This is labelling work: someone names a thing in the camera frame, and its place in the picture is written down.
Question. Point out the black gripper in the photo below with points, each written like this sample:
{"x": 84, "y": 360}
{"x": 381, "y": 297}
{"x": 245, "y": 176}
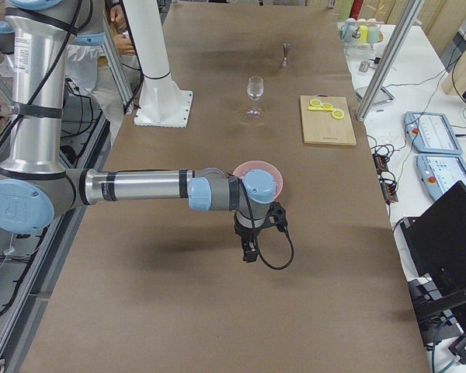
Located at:
{"x": 245, "y": 234}

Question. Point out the steel double jigger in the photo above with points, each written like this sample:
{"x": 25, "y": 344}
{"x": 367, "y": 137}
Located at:
{"x": 286, "y": 50}

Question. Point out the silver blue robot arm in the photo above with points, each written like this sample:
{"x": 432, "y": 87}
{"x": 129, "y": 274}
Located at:
{"x": 35, "y": 188}

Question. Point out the pink bowl of ice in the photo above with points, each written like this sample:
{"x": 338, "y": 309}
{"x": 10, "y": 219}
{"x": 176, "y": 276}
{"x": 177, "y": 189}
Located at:
{"x": 245, "y": 167}

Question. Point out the clear wine glass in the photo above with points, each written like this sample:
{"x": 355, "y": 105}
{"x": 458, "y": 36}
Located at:
{"x": 255, "y": 89}

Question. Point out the orange black connector strip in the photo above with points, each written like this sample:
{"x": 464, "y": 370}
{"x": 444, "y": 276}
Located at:
{"x": 386, "y": 178}

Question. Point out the bamboo cutting board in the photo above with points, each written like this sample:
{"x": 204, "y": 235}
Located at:
{"x": 320, "y": 128}

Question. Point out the yellow plastic stick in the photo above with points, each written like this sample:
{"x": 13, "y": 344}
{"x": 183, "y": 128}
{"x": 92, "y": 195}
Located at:
{"x": 320, "y": 108}

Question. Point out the black computer monitor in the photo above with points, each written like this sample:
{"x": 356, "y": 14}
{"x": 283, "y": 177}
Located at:
{"x": 437, "y": 243}

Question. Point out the blue teach pendant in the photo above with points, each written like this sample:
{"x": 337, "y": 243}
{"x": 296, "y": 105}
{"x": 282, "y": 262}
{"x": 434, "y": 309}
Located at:
{"x": 439, "y": 172}
{"x": 431, "y": 133}

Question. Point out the small steel cup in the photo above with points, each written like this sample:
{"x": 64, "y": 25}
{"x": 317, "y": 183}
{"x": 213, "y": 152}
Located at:
{"x": 364, "y": 66}

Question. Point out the pale blue cup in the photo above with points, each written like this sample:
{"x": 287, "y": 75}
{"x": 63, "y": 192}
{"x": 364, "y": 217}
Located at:
{"x": 349, "y": 28}

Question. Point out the person in white clothes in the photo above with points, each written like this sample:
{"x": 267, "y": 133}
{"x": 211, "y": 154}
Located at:
{"x": 89, "y": 69}

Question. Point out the pale green cup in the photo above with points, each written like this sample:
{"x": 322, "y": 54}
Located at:
{"x": 373, "y": 34}

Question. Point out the wooden plank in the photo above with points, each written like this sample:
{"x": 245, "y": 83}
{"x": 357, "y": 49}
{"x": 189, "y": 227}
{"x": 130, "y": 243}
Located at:
{"x": 460, "y": 50}

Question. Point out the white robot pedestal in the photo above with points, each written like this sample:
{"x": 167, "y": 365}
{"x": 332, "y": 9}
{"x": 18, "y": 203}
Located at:
{"x": 161, "y": 102}

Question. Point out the aluminium frame post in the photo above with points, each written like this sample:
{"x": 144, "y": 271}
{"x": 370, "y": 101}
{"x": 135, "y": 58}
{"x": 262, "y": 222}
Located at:
{"x": 391, "y": 50}

